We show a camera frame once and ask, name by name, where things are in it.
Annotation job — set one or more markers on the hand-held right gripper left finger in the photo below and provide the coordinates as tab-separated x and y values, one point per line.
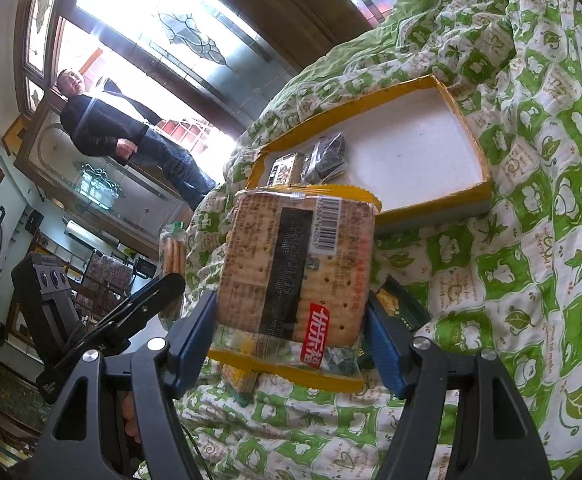
191	350

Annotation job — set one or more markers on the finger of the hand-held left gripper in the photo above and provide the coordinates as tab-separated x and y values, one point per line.
141	305

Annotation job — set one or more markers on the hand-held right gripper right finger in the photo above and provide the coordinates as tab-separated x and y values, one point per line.
386	350

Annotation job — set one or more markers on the dark green biscuit packet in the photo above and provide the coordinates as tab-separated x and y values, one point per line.
406	307

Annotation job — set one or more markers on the green-edged clear cracker packet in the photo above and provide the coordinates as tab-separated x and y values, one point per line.
173	260

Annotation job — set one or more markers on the black-striped cracker packet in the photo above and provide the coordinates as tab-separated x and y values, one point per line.
291	270

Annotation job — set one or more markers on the yellow-edged white cardboard box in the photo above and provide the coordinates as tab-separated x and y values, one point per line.
406	150

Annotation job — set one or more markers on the patterned wooden chair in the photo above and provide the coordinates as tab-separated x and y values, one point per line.
111	275

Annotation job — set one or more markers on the white air conditioner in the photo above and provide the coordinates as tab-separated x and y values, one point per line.
86	232

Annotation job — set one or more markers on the wooden framed glass panel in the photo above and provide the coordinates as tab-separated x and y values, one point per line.
96	185

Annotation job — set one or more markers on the dark foil snack packet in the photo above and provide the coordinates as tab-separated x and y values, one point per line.
328	157

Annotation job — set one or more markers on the green printed blanket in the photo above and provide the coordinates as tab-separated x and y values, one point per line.
521	185

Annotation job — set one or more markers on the stained glass door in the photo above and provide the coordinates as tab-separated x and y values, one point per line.
191	40

